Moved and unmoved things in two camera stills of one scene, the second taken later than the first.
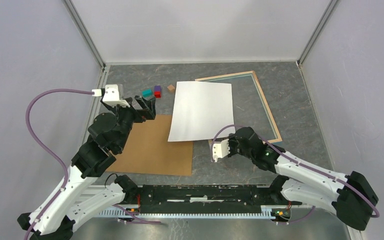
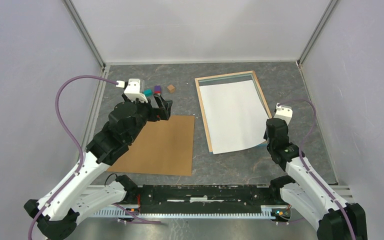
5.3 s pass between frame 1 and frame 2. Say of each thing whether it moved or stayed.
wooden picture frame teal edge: moved
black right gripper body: moved
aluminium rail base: stayed
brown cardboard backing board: stayed
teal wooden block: stayed
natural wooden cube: stayed
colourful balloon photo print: moved
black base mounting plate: stayed
